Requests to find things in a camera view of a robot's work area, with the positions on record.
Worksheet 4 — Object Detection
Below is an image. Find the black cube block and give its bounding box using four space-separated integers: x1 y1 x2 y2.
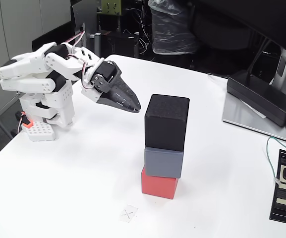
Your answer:
144 93 190 151

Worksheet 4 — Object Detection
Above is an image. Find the grey cube block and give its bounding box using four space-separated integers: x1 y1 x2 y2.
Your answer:
144 146 184 179

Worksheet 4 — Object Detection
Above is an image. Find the black computer tower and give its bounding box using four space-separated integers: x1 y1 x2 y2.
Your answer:
100 30 140 58

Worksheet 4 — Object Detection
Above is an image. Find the green metal panel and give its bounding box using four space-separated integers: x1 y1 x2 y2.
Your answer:
101 0 121 15

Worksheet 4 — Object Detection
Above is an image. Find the plastic-wrapped black bin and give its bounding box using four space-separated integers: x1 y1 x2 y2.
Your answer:
148 0 199 55

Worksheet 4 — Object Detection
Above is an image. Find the white perforated clamp block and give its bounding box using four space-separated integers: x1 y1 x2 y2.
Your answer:
25 120 57 142

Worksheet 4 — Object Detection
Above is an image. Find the red cube block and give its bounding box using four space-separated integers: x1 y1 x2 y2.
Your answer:
141 166 179 200

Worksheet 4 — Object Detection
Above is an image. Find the orange connector clip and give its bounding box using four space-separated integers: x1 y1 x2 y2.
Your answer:
15 111 33 128

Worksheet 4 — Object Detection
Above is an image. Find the silver monitor stand base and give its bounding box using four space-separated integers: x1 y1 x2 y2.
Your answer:
222 93 286 146

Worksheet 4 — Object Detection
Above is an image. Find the white paper sheet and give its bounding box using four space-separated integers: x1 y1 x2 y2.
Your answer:
240 98 267 119

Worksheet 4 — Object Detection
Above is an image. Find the black power adapter brick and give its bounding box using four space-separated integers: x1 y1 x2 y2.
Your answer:
226 70 286 127

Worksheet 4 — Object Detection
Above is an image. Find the black monitor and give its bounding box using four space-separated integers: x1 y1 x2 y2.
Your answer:
192 0 286 60

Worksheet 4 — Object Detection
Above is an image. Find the silver monitor stand neck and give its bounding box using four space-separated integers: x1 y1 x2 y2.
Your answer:
269 47 286 95

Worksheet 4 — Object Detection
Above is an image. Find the black power strip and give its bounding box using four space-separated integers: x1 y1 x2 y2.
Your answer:
269 148 286 225

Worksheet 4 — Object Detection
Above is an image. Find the red white servo cable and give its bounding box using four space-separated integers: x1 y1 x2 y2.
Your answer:
63 31 106 90

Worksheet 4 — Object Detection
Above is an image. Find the green thin cable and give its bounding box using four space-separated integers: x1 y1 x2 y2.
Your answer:
266 136 286 184

